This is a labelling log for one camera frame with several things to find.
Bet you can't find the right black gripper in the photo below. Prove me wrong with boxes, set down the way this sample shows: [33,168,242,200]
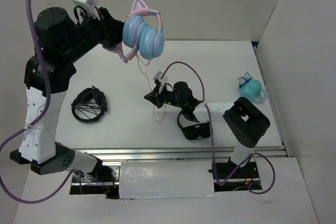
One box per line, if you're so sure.
[145,82,185,108]

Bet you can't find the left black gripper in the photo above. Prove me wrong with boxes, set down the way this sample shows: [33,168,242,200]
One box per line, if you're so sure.
[62,4,131,63]

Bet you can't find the pink blue cat-ear headphones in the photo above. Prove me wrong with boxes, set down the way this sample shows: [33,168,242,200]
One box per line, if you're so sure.
[103,0,165,63]

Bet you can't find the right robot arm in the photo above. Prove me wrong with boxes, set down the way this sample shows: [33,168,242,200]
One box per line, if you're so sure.
[144,81,270,178]

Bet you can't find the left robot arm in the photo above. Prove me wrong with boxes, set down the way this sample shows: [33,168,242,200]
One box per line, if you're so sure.
[10,7,124,182]

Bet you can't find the black on-ear headphones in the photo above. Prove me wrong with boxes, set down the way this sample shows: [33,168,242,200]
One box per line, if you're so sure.
[176,112,211,141]

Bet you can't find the teal cat-ear headphones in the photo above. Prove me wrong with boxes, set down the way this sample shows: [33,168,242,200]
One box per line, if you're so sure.
[238,71,269,103]

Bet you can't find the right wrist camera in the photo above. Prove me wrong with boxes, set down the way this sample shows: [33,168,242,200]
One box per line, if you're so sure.
[153,71,168,93]

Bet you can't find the black headphones with cable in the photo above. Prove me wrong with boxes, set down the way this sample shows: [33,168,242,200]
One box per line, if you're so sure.
[71,86,108,124]

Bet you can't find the aluminium rail frame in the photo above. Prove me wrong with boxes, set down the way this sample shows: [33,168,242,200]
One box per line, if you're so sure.
[65,40,292,163]

